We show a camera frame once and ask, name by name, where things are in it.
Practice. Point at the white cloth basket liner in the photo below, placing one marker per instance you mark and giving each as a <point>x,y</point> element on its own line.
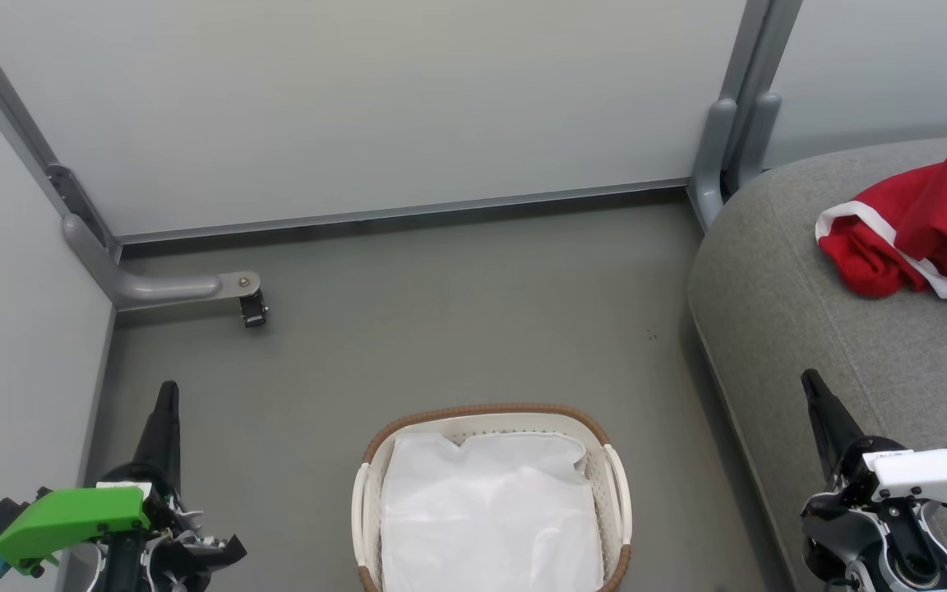
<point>490,518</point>

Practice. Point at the white laundry basket brown rim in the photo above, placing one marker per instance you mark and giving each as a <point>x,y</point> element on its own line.
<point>367,510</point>

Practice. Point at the red shorts with white stripes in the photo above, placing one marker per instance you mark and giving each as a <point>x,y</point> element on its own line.
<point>860,255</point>

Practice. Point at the black caster wheel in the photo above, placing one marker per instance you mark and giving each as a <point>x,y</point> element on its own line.
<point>254,311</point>

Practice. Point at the grey partition bottom rail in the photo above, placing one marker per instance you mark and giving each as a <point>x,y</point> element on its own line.
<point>399,212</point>

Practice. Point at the grey double partition post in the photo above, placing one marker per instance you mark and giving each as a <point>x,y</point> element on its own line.
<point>736,107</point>

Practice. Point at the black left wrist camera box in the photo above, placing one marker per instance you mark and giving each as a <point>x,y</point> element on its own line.
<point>1,518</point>

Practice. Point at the grey fabric sofa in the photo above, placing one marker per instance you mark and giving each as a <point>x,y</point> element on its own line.
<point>769,312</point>

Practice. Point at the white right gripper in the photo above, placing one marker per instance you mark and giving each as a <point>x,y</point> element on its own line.
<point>926,481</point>

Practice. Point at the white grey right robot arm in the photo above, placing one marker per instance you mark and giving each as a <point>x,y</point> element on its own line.
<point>893,551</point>

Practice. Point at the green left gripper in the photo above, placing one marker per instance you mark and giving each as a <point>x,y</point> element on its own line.
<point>71,518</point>

